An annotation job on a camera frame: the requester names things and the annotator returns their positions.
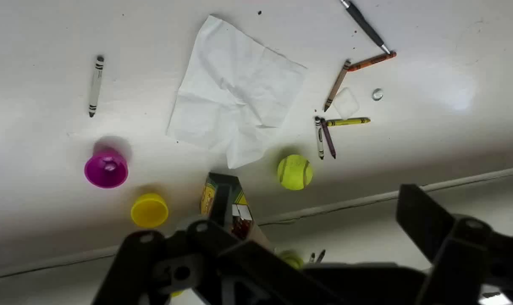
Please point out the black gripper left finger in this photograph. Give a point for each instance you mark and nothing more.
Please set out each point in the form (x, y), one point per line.
(210, 262)

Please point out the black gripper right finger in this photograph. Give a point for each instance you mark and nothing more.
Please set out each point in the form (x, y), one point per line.
(465, 253)

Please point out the yellow plastic cup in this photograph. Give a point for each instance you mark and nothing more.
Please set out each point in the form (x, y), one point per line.
(149, 211)

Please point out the purple plastic cup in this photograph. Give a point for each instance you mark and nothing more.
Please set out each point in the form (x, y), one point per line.
(106, 169)

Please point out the green crayon box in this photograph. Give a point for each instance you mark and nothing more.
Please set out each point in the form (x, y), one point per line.
(225, 204)

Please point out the yellow tennis ball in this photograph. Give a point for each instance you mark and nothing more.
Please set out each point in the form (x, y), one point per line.
(294, 172)

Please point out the white paper napkin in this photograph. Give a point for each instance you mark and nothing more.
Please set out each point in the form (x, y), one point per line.
(233, 96)

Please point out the grey crayon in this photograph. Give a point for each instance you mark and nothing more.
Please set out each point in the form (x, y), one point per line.
(318, 138)

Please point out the dark red crayon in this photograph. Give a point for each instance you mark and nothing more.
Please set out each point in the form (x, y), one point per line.
(328, 138)

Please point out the yellow crayon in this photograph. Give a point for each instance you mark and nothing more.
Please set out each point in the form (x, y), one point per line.
(350, 121)

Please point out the orange crayon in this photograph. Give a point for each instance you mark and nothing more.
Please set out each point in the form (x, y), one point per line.
(369, 62)

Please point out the brown crayon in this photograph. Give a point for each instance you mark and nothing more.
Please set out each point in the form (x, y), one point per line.
(337, 84)

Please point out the black pen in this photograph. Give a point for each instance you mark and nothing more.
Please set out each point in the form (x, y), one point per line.
(362, 23)

